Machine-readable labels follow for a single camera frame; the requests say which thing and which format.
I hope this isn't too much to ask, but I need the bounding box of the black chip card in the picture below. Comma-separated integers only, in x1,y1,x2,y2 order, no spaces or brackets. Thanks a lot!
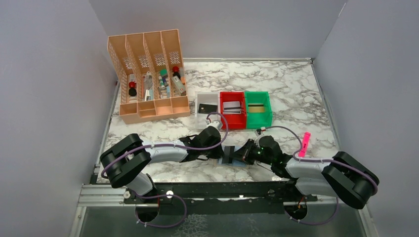
197,103,218,114

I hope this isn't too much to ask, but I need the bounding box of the white credit card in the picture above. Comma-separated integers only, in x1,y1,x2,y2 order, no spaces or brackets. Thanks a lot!
222,101,242,114

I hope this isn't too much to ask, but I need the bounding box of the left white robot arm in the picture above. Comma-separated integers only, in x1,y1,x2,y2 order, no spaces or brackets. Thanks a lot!
100,125,226,196

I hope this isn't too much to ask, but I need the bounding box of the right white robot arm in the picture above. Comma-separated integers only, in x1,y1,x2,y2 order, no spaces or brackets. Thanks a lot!
231,136,379,209

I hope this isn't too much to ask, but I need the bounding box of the gold striped card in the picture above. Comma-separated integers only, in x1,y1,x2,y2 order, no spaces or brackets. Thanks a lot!
248,104,265,113

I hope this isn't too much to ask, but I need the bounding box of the red plastic bin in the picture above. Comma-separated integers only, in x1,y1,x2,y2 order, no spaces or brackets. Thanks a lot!
219,92,247,129

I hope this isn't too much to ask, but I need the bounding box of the white plastic bin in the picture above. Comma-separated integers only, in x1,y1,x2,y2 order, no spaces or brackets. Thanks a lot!
194,92,220,129

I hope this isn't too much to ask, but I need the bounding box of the pink marker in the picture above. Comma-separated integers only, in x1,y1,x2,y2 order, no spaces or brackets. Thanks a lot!
298,132,311,158

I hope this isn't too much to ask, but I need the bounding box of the green plastic bin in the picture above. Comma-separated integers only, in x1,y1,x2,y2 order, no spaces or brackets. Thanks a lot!
245,91,273,129

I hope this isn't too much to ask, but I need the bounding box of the grey staples box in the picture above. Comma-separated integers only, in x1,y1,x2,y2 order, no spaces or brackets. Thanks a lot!
171,76,187,96

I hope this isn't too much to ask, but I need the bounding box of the green white glue stick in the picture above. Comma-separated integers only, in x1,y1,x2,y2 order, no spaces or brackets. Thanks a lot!
158,76,165,89

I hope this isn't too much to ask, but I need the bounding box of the light blue stapler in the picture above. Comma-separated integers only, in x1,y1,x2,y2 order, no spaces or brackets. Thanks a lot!
144,89,154,101

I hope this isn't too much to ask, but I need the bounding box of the red black stamp right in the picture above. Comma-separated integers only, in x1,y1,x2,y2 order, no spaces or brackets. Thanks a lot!
172,66,181,79

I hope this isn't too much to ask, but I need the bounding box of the red black stamp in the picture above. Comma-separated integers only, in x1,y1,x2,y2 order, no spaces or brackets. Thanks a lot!
172,66,181,79
128,81,137,97

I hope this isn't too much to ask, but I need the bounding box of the green eraser block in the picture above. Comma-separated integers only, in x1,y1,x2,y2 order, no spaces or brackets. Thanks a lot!
160,69,168,77

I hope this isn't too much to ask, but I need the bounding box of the red black stamp left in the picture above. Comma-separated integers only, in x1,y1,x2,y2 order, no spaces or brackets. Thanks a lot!
128,81,137,97

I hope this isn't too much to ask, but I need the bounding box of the peach plastic desk organizer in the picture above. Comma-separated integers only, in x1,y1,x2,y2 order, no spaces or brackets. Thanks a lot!
107,29,190,124

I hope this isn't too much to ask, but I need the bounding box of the black mounting rail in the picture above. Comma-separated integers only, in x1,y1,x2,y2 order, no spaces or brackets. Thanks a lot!
124,181,317,215

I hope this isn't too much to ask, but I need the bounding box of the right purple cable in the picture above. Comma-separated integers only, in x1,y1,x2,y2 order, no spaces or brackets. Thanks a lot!
255,125,378,194

